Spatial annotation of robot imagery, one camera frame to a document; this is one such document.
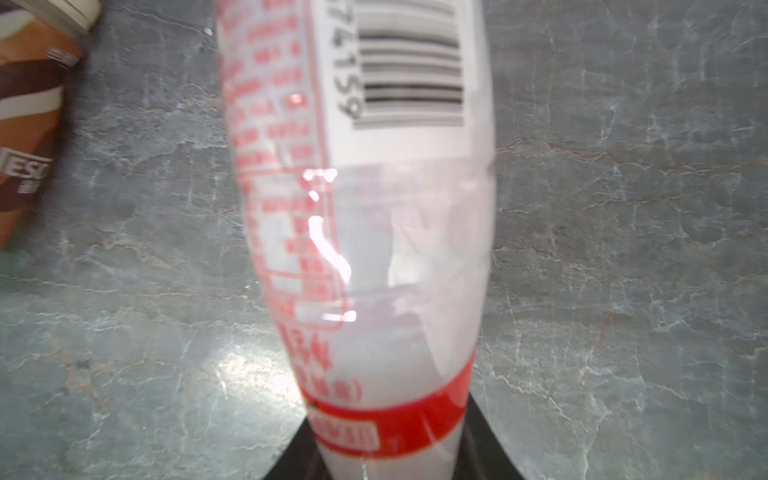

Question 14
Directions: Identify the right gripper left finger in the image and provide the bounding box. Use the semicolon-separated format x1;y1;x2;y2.
263;418;332;480

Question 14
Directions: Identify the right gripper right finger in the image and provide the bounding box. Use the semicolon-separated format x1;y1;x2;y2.
453;395;524;480

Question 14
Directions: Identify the white bottle red cap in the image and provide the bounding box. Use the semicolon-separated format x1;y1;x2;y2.
216;1;496;479

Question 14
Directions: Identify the brown Nescafe bottle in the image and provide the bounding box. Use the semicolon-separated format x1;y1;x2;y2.
1;0;102;246

